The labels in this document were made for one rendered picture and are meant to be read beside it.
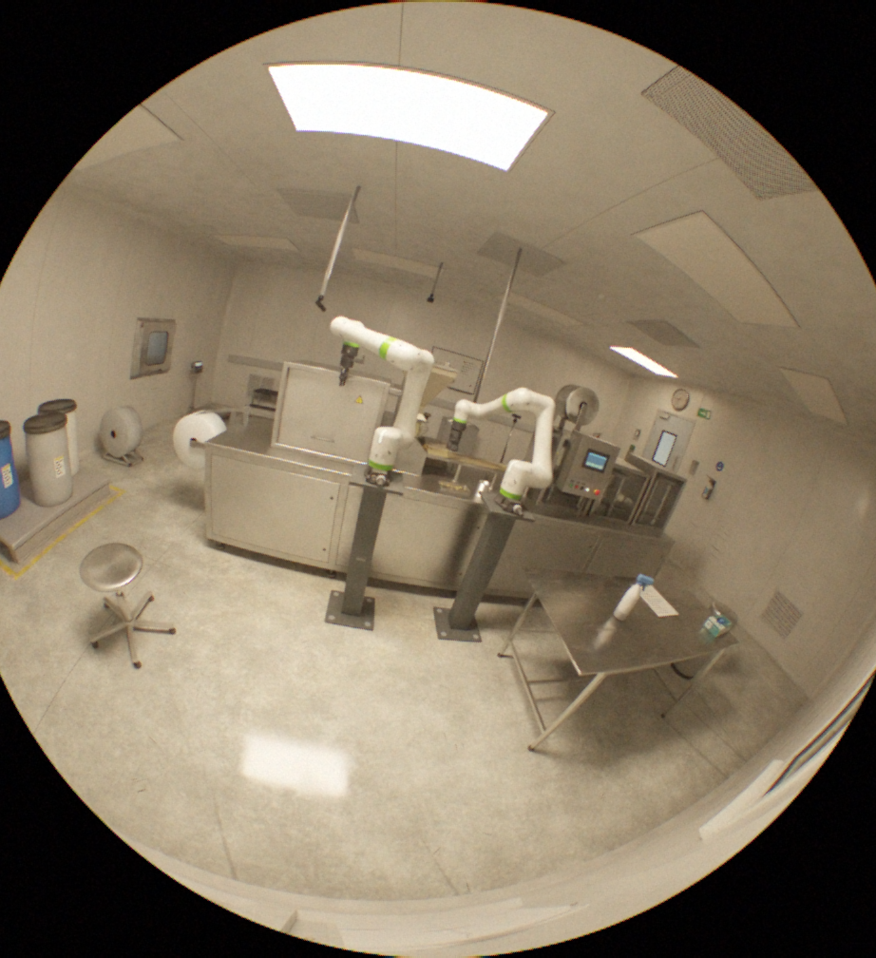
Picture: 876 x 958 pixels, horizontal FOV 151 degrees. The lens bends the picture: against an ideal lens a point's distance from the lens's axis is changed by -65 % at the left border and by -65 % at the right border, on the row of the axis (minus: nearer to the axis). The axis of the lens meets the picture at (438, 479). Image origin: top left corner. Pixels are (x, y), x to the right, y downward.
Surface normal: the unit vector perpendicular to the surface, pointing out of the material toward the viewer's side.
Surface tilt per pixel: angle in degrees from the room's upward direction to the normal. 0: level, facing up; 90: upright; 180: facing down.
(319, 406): 90
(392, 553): 90
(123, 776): 0
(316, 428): 90
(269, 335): 90
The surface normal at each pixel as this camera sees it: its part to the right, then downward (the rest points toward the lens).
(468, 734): 0.27, -0.91
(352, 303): 0.11, 0.37
